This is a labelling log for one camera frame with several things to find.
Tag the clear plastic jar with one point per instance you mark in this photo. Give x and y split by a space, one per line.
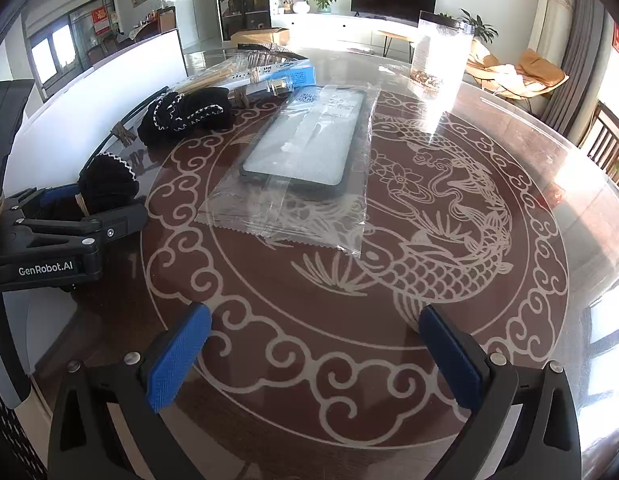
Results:
442 55

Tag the cotton swab packet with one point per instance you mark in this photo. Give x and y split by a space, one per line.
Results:
214 77

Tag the black studded hair accessory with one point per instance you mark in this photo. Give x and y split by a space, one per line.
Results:
274 51

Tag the cardboard box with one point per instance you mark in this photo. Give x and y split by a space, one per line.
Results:
259 36

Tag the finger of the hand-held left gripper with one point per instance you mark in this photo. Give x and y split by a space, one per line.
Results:
124 220
59 195

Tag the black dotted clothing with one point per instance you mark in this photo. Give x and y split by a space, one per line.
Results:
9 440

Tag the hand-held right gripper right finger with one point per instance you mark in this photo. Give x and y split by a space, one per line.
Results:
452 360

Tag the orange lounge chair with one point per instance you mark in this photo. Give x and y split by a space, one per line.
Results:
534 72

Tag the white television console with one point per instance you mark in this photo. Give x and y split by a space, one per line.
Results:
339 27

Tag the blue white ointment box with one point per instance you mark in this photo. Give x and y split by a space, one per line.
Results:
297 76

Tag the dark wooden slatted chair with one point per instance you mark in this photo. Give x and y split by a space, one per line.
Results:
607 145

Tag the grey curtain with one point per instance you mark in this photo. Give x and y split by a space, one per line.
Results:
579 60

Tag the black velvet scrunchie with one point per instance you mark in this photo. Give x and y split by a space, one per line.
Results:
109 185
189 120

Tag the glass sliding door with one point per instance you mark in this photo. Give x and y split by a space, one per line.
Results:
54 47

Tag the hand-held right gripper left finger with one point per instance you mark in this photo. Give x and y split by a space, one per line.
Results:
177 360

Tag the phone case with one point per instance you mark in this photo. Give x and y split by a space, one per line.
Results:
299 145

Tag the white curtain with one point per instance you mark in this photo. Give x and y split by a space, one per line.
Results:
552 15

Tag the wooden bench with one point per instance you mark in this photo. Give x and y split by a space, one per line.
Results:
397 36

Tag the small gold capped bottle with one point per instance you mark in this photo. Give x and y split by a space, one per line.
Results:
282 86

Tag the leafy floor plant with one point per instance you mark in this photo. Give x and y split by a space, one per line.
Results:
477 27

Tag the wooden dining chair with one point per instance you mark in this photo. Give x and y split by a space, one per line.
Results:
166 20

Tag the red poster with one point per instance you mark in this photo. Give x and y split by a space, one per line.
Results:
102 20

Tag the white board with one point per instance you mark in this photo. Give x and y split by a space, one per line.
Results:
89 90

